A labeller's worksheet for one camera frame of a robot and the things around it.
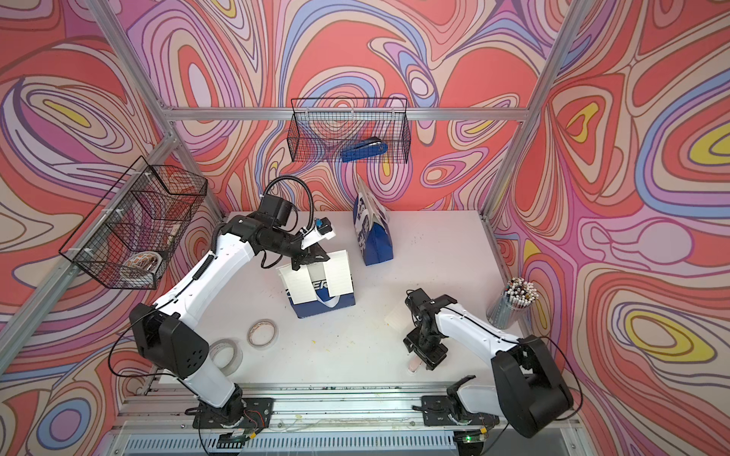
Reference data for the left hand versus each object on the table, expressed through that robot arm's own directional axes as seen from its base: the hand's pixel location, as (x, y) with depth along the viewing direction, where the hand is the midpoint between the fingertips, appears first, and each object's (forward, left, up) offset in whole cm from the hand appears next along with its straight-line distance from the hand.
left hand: (328, 255), depth 77 cm
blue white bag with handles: (-7, +6, -7) cm, 11 cm away
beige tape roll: (-12, +22, -24) cm, 35 cm away
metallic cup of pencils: (-10, -51, -11) cm, 53 cm away
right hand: (-22, -25, -23) cm, 40 cm away
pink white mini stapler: (-23, -24, -19) cm, 38 cm away
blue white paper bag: (+15, -12, -4) cm, 19 cm away
